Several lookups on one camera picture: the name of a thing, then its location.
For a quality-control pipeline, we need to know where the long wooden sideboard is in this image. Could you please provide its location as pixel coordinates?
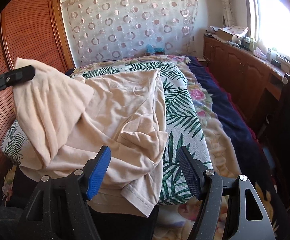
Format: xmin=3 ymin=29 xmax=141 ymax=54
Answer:
xmin=203 ymin=35 xmax=287 ymax=135

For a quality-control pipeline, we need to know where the navy blue blanket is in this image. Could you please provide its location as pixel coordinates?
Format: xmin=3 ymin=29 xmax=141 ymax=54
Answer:
xmin=188 ymin=56 xmax=288 ymax=235

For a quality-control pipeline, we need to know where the blue toy on bed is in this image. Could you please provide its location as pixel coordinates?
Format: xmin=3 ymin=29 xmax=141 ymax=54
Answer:
xmin=145 ymin=44 xmax=166 ymax=56

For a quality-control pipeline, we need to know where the red-brown wooden wardrobe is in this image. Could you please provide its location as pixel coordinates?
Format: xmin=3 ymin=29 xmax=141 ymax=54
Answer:
xmin=0 ymin=0 xmax=74 ymax=179

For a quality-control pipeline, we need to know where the floral bed blanket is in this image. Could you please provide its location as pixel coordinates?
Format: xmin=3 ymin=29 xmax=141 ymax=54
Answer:
xmin=2 ymin=55 xmax=281 ymax=240

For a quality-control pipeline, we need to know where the window with wooden frame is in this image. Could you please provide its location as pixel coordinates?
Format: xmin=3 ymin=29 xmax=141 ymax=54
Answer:
xmin=246 ymin=0 xmax=290 ymax=61

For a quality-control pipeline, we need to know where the palm leaf print quilt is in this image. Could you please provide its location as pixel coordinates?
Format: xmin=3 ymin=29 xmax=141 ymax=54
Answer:
xmin=0 ymin=61 xmax=213 ymax=205

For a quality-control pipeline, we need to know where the cardboard box on sideboard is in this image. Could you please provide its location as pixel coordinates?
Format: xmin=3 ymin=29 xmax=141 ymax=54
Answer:
xmin=216 ymin=29 xmax=238 ymax=42

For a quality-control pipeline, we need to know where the beige t-shirt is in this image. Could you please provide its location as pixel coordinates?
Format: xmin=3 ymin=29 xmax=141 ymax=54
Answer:
xmin=13 ymin=58 xmax=168 ymax=217

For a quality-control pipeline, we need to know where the circle pattern sheer curtain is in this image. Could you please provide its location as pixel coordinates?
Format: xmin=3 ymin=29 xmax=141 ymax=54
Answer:
xmin=61 ymin=0 xmax=198 ymax=67

